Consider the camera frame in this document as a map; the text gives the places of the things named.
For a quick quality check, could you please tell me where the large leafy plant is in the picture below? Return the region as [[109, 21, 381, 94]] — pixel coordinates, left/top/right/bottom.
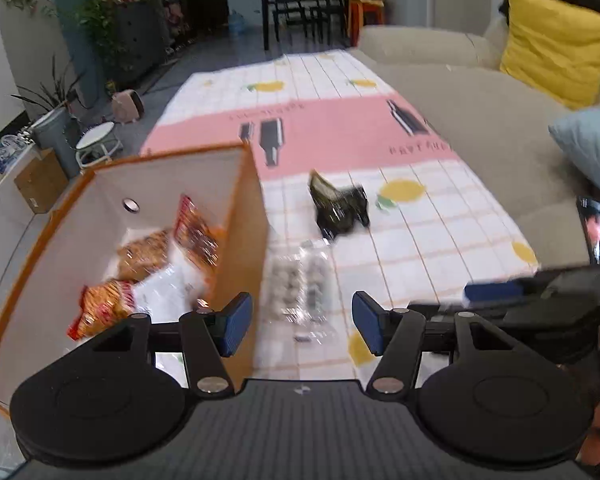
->
[[75, 0, 153, 73]]

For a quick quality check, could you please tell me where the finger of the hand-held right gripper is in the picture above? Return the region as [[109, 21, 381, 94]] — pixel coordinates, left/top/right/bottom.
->
[[409, 301, 512, 324], [463, 272, 556, 307]]

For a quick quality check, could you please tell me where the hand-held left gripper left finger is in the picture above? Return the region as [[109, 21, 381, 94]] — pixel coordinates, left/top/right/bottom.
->
[[87, 291, 255, 399]]

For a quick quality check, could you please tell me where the red yellow chip bag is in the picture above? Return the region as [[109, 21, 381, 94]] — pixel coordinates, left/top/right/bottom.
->
[[67, 280, 142, 342]]

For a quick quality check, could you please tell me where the dark cabinet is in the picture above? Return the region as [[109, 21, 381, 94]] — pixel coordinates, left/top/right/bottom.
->
[[115, 0, 171, 86]]

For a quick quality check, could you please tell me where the dark green packet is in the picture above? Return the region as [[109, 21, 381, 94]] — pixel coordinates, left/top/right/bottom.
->
[[307, 170, 372, 242]]

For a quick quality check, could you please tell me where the grey metal plant pot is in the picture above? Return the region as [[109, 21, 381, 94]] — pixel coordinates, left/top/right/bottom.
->
[[31, 106, 82, 179]]

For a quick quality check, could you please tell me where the beige sofa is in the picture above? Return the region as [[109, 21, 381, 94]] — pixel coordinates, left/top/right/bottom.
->
[[357, 10, 600, 281]]

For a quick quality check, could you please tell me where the pink white printed tablecloth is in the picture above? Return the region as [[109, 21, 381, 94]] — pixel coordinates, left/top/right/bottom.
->
[[139, 50, 541, 382]]

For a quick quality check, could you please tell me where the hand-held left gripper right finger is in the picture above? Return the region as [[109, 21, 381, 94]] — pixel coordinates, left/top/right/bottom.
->
[[351, 290, 519, 401]]

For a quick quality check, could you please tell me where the yellow cushion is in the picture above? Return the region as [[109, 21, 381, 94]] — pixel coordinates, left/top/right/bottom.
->
[[499, 0, 600, 111]]

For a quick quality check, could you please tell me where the clear packet of white balls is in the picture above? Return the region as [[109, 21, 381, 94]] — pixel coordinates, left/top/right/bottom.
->
[[264, 239, 339, 332]]

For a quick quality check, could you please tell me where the orange cardboard box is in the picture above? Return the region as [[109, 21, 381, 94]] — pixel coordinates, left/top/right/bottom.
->
[[0, 141, 272, 418]]

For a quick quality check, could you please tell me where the pink bag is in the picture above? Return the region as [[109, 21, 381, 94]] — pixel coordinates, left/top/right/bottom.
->
[[111, 88, 146, 124]]

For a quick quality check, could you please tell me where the light blue cushion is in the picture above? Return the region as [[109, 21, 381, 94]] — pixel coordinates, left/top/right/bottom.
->
[[548, 107, 600, 199]]

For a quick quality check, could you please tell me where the white round stool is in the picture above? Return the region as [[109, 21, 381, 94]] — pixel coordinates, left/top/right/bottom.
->
[[73, 121, 124, 169]]

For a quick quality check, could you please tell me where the orange stool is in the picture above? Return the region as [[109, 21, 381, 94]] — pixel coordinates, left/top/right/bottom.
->
[[347, 0, 387, 48]]

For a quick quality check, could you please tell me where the clear packet of spicy strips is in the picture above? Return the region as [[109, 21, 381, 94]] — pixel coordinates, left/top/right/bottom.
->
[[172, 194, 227, 287]]

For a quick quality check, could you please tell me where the brown cardboard box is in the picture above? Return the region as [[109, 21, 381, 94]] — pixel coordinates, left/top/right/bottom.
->
[[13, 148, 70, 215]]

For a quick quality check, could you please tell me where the smartphone with lit screen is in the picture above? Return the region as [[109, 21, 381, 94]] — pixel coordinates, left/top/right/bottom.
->
[[576, 196, 600, 267]]

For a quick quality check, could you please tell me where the clear packet of orange nuts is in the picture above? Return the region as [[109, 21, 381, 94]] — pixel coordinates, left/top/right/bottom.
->
[[115, 229, 174, 283]]

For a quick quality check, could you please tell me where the white low cabinet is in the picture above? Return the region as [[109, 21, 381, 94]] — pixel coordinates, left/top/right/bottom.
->
[[0, 142, 43, 321]]

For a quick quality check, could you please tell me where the clutter of small toys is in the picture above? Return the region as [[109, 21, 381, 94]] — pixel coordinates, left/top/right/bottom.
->
[[0, 132, 35, 196]]

